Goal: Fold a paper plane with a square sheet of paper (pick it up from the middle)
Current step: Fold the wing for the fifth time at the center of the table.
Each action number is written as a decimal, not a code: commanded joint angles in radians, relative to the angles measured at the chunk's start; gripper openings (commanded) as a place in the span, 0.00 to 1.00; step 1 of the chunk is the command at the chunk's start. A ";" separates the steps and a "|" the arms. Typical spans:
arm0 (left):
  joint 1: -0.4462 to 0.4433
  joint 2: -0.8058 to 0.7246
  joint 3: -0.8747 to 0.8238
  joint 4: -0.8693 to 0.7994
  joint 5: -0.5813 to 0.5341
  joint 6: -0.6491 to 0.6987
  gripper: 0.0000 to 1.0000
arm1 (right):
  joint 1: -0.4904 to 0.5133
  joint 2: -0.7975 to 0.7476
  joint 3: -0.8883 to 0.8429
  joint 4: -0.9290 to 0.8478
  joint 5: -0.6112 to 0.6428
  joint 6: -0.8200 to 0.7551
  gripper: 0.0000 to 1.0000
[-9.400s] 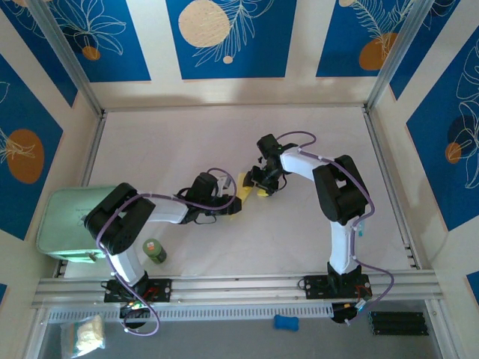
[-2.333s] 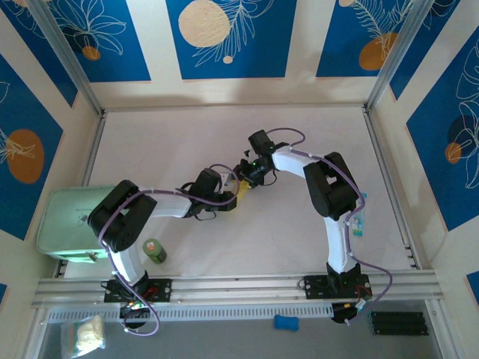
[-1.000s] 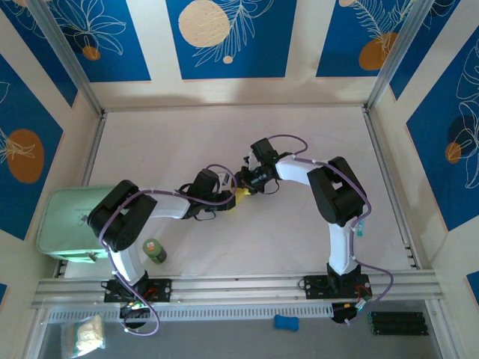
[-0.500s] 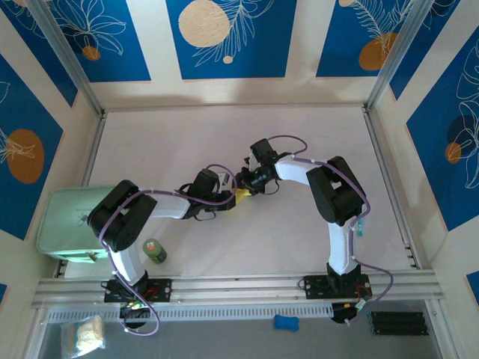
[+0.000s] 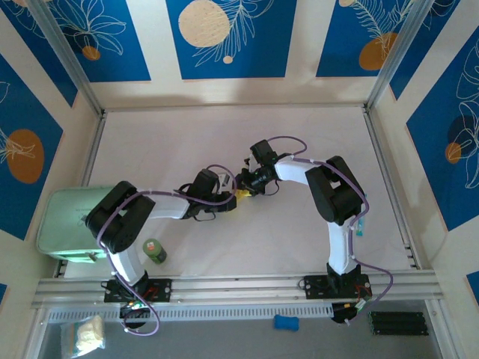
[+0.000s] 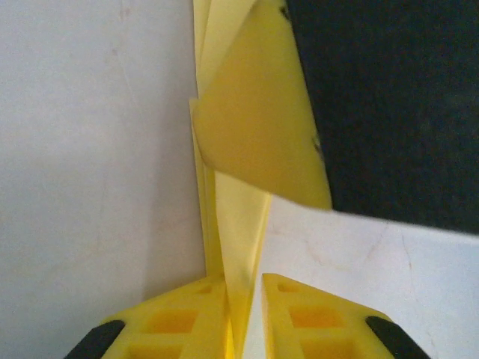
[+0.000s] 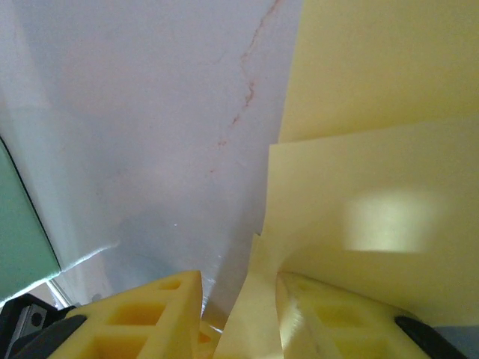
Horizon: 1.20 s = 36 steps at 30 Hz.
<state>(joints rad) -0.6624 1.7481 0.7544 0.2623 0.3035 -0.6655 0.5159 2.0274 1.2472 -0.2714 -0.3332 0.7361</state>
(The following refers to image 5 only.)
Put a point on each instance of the mint green box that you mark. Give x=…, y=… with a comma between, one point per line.
x=63, y=224

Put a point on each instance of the aluminium frame post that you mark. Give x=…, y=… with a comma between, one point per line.
x=70, y=60
x=396, y=56

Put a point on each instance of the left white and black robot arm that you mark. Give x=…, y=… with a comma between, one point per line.
x=119, y=220

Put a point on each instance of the clear bag with pale contents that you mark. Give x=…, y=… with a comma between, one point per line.
x=88, y=334

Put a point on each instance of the teal packet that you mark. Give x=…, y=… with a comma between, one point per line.
x=361, y=228

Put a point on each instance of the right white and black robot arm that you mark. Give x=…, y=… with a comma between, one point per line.
x=333, y=194

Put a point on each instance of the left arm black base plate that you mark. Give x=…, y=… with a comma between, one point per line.
x=161, y=289

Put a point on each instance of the black ribbed rack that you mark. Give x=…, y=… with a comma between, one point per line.
x=398, y=323

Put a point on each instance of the long aluminium mounting rail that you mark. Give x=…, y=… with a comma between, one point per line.
x=239, y=288

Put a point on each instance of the yellow cloth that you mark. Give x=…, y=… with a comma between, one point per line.
x=248, y=196

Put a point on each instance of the dark green bottle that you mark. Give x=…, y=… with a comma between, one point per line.
x=154, y=251

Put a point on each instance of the blue sponge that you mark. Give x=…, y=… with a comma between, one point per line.
x=286, y=322

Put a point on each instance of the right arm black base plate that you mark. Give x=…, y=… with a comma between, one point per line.
x=318, y=287

